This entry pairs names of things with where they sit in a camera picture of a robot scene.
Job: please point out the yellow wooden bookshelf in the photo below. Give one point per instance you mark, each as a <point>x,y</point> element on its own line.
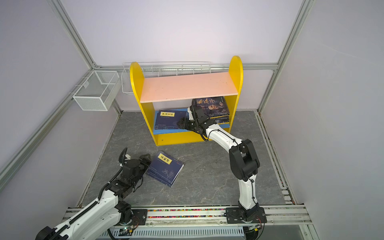
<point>186,87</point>

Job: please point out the white slotted cable duct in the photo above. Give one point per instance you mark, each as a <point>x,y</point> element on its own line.
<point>182,232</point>

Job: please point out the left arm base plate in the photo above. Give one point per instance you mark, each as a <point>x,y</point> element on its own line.
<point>135,217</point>

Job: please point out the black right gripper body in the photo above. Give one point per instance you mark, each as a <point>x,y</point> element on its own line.
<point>190,125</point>

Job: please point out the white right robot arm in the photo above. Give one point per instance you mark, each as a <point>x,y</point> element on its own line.
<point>244,161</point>

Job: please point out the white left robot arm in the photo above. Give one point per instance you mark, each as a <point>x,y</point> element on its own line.
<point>108,208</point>

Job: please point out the white mesh wire basket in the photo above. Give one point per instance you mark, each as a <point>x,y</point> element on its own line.
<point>98,91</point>

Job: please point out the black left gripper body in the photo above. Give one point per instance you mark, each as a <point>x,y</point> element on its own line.
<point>143,167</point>

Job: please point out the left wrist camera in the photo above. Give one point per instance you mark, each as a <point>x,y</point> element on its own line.
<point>126,154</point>

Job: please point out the black antler cover book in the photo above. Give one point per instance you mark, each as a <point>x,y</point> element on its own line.
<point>221,119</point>

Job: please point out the green circuit board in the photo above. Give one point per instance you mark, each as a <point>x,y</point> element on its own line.
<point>125,232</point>

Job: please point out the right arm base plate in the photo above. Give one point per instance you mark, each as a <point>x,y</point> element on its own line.
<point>239,215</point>

